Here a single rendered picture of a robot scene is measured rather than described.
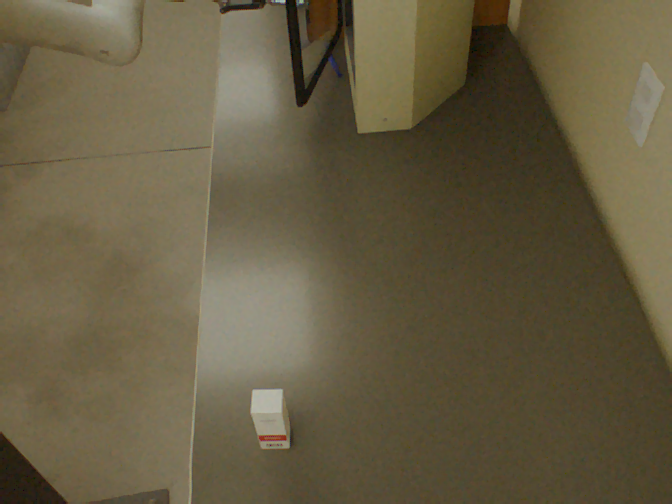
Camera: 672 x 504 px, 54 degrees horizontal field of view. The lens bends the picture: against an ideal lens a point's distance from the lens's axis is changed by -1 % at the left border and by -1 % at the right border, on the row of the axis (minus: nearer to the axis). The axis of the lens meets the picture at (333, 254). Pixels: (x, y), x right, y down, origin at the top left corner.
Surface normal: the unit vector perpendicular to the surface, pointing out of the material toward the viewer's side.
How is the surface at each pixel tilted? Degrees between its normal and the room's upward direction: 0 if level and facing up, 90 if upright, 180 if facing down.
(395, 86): 90
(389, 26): 90
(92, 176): 0
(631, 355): 0
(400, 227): 0
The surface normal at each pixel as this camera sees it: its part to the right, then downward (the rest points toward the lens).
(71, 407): -0.05, -0.65
